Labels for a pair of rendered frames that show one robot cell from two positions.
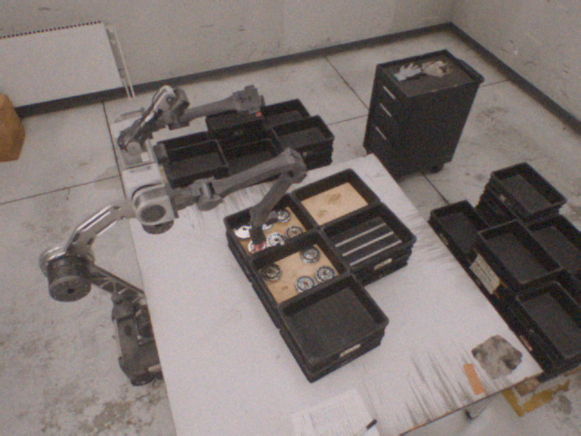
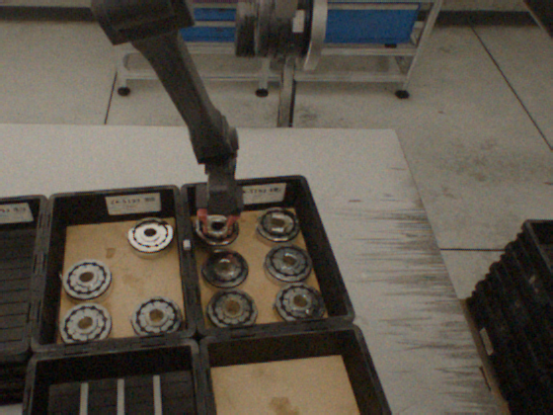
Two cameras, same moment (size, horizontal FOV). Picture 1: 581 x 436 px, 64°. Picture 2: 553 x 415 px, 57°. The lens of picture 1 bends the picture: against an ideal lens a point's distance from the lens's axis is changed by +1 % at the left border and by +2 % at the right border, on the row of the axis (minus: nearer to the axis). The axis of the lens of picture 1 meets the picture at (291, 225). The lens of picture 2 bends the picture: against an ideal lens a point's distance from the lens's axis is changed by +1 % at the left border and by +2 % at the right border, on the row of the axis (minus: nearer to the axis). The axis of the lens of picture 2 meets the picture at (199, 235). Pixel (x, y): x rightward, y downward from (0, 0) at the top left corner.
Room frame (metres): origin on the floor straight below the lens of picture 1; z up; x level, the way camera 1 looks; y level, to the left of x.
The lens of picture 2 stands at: (1.67, -0.53, 1.74)
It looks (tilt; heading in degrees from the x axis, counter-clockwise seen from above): 50 degrees down; 114
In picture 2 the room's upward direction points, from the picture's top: straight up
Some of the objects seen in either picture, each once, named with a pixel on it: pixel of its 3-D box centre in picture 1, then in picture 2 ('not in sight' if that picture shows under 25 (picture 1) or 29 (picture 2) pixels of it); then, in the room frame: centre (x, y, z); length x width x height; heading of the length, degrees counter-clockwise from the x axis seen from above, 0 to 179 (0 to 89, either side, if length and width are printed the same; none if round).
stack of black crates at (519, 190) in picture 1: (515, 209); not in sight; (2.17, -1.53, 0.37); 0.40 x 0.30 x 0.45; 23
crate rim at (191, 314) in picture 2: (299, 266); (115, 260); (1.27, -0.04, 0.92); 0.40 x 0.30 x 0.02; 120
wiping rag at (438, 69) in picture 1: (438, 66); not in sight; (3.10, -1.05, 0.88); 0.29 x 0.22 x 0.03; 113
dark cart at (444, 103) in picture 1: (414, 123); not in sight; (3.02, -0.96, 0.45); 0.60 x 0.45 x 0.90; 113
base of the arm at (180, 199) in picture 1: (181, 198); not in sight; (1.20, 0.42, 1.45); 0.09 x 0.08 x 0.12; 23
